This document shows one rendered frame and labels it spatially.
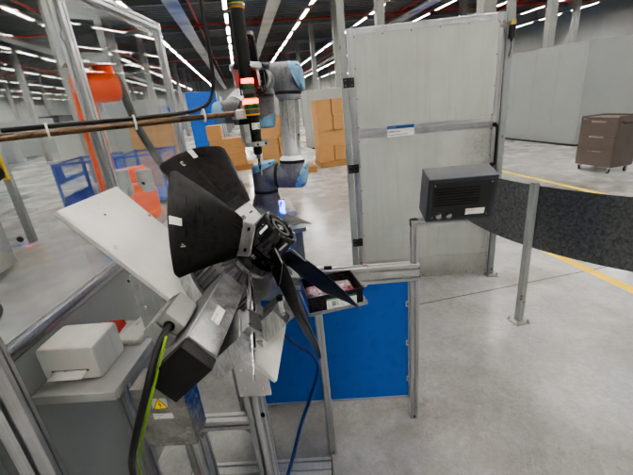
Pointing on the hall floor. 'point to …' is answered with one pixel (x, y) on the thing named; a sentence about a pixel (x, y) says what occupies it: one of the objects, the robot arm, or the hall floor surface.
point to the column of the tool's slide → (24, 425)
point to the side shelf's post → (132, 434)
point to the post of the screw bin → (325, 383)
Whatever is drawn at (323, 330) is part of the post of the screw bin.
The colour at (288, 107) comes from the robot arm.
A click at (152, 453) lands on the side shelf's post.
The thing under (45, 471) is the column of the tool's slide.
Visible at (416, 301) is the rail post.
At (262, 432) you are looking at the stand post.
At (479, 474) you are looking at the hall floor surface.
